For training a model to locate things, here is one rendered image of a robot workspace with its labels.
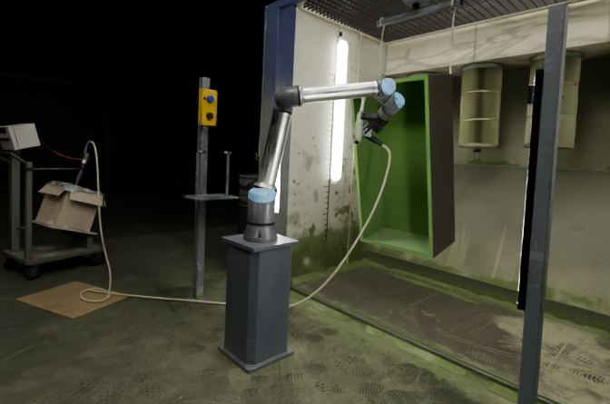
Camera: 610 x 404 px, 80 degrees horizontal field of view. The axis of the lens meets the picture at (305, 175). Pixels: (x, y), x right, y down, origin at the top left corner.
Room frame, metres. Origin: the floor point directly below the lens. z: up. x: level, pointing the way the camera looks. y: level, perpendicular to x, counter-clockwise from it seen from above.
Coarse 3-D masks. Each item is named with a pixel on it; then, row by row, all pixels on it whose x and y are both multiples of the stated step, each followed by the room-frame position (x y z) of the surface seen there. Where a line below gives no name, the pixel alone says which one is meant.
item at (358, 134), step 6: (360, 108) 2.58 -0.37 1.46; (360, 120) 2.46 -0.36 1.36; (360, 126) 2.42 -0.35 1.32; (354, 132) 2.42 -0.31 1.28; (360, 132) 2.39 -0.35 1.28; (354, 138) 2.35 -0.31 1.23; (360, 138) 2.35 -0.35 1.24; (366, 138) 2.44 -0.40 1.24; (372, 138) 2.43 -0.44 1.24; (378, 144) 2.46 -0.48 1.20
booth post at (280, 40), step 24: (264, 24) 2.97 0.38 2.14; (288, 24) 2.92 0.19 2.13; (288, 48) 2.93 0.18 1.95; (264, 72) 2.96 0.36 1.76; (288, 72) 2.94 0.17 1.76; (264, 96) 2.95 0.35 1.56; (264, 120) 2.94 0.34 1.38; (264, 144) 2.93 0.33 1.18; (288, 144) 2.96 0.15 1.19; (288, 168) 2.97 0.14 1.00
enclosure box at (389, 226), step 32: (416, 96) 2.69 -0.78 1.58; (448, 96) 2.47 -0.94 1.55; (352, 128) 2.71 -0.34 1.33; (384, 128) 2.93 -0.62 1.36; (416, 128) 2.73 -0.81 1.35; (448, 128) 2.49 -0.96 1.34; (384, 160) 2.98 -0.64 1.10; (416, 160) 2.78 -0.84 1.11; (448, 160) 2.52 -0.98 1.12; (384, 192) 3.03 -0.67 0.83; (416, 192) 2.82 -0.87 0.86; (448, 192) 2.54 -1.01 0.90; (384, 224) 3.07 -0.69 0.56; (416, 224) 2.87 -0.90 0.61; (448, 224) 2.57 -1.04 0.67
